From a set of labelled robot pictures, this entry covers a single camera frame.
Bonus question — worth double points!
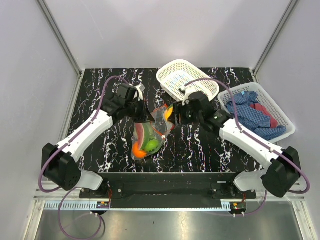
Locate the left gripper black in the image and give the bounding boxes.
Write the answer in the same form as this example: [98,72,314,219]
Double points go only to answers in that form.
[125,97,155,124]

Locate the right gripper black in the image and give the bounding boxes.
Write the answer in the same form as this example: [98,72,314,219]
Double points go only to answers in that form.
[169,99,203,126]

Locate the fake peach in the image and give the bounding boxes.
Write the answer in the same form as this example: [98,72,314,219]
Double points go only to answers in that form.
[163,108,173,121]

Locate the clear zip top bag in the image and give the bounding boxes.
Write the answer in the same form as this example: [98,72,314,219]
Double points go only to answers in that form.
[131,104,175,160]

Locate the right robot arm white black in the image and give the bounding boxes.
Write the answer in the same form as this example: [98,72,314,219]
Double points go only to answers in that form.
[164,91,301,199]

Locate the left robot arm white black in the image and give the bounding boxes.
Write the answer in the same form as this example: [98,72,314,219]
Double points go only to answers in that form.
[42,83,154,198]

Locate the fake watermelon slice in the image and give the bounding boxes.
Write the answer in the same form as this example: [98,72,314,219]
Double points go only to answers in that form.
[135,123,156,150]

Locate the fake green apple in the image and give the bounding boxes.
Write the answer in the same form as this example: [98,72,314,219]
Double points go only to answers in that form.
[144,139,160,154]

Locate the fake orange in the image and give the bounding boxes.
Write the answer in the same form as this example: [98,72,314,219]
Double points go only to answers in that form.
[132,142,147,159]

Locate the white perforated basket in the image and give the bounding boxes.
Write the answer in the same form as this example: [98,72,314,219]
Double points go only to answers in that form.
[156,59,220,101]

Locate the blue patterned cloth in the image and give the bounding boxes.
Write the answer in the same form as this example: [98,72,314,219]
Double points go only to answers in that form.
[225,91,287,141]

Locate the white laundry basket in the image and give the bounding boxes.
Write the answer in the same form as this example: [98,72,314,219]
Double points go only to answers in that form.
[217,82,296,143]

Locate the red cloth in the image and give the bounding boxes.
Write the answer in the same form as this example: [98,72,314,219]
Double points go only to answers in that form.
[250,103,278,129]

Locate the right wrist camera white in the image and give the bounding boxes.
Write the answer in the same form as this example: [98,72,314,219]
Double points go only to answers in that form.
[179,85,196,106]

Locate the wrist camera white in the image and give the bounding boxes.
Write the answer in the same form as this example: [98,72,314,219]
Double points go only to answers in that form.
[179,85,196,106]
[134,84,146,101]

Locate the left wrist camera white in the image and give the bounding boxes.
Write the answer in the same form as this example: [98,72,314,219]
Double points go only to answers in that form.
[134,84,146,101]

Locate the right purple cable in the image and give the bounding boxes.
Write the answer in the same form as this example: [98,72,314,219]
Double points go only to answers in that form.
[183,77,311,193]

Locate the purple cable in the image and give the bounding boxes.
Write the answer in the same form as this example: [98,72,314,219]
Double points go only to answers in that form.
[37,76,137,193]
[183,77,311,193]

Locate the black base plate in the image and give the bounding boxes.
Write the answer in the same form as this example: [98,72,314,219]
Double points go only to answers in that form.
[79,172,257,211]

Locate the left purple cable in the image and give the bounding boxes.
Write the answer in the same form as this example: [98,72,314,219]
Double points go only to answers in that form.
[37,76,137,193]

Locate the aluminium frame rail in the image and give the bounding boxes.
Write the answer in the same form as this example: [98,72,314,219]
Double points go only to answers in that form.
[32,181,307,212]

